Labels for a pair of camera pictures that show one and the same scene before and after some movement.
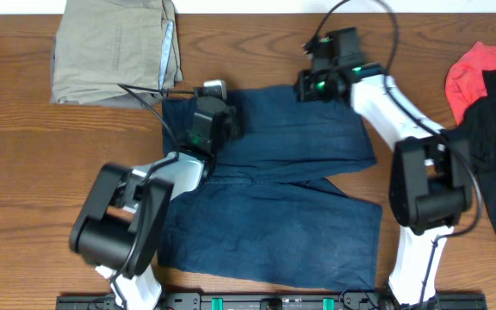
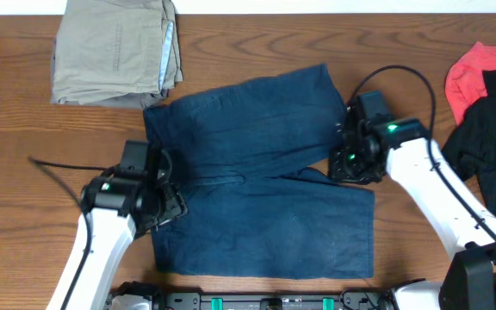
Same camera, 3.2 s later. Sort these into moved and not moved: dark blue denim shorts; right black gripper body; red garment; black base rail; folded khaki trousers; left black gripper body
Moved: left black gripper body; right black gripper body
Not moved: black base rail; dark blue denim shorts; folded khaki trousers; red garment
